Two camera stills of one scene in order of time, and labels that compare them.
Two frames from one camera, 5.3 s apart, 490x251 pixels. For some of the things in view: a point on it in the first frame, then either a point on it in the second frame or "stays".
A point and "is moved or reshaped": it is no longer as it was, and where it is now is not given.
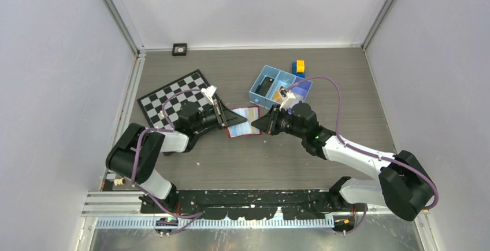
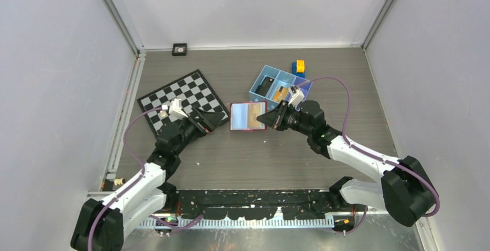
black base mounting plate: [252, 205] stays
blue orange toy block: [298, 68] stays
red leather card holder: [249, 114] is moved or reshaped
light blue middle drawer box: [283, 79] stays
